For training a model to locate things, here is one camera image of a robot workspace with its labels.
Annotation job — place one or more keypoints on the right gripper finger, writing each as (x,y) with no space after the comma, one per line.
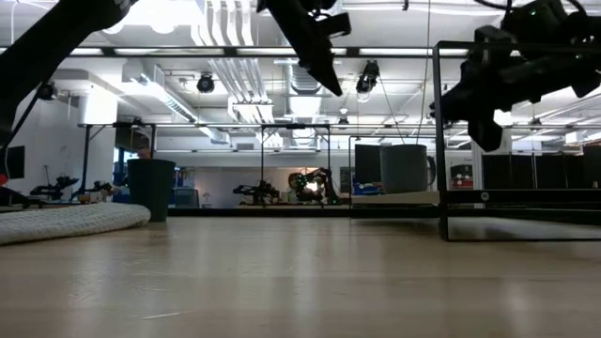
(486,133)
(457,108)

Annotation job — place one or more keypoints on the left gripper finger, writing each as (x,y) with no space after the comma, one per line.
(312,51)
(338,26)

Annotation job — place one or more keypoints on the dark teal cup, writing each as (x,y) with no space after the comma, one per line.
(150,188)

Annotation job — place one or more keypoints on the black background robot arm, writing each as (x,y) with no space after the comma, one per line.
(54,185)
(257,191)
(312,185)

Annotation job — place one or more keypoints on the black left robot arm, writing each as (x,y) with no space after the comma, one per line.
(47,42)

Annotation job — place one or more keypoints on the black partition panels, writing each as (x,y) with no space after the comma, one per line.
(540,171)

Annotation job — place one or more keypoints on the black computer monitor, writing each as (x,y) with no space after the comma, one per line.
(367,164)

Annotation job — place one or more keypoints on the black ceiling spotlight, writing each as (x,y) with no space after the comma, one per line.
(205,83)

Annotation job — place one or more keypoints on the blue storage bins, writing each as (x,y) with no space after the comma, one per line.
(366,189)

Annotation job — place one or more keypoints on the white knitted mat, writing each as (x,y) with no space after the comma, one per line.
(70,220)

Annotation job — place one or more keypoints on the silver ventilation duct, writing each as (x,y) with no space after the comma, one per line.
(305,80)

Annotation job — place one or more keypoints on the black frame shelf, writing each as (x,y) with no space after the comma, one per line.
(441,164)

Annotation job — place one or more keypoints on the black overhead camera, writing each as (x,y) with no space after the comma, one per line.
(367,77)

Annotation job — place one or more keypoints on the black overhead frame beam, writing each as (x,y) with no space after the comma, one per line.
(188,51)

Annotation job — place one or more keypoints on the black background station frame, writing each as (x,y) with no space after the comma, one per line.
(262,164)

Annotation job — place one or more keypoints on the black table edge rail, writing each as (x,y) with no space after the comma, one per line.
(282,212)

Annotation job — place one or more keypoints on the black wall monitor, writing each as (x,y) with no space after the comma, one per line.
(14,162)

